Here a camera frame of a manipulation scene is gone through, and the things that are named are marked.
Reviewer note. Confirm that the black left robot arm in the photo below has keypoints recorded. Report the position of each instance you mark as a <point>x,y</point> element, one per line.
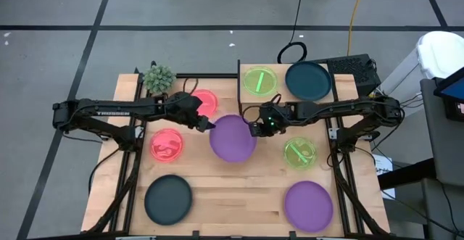
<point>108,110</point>

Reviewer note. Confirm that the black tablet with blue screen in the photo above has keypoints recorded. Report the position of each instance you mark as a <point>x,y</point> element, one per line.
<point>455,104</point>

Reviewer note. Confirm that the black table clamp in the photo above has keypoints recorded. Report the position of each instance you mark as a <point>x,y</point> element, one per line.
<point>292,235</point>
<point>195,235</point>

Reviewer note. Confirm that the dark teal plate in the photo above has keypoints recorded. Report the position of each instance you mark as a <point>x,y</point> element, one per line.
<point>308,80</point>

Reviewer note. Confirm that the silver aluminium strip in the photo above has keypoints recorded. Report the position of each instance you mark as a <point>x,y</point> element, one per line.
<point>331,238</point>
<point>136,238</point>

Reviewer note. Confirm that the dark grey plate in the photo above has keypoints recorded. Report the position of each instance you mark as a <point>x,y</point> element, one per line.
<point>167,200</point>

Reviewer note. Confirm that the red translucent plate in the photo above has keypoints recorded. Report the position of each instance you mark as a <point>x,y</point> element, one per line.
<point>166,145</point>
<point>209,104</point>

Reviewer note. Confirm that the black perforated computer box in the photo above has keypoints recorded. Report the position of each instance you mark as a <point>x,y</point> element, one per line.
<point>351,69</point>

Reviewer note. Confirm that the white paper sheet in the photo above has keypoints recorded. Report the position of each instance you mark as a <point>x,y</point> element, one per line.
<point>383,162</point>

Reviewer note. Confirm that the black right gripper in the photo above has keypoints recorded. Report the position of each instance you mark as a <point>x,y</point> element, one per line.
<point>273,115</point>

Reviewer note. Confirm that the green translucent plate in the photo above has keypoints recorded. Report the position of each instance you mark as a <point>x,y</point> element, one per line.
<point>299,154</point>
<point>253,82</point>

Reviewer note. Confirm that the purple plate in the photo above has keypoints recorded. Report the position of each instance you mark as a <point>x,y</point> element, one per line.
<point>232,142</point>
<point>308,207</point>

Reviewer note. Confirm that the black aluminium rig frame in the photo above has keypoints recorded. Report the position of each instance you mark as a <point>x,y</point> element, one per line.
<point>210,75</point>

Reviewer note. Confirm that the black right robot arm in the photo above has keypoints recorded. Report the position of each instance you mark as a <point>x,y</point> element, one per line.
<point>344,109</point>

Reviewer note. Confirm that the green succulent in white pot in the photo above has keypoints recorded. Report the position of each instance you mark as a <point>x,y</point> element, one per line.
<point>158,79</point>

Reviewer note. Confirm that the grey desk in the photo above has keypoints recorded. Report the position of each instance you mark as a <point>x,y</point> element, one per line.
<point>447,149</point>

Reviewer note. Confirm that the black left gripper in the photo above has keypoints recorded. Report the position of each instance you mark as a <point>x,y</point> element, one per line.
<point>185,106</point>

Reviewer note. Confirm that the white lined bin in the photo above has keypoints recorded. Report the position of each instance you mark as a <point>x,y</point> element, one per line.
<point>440,51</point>

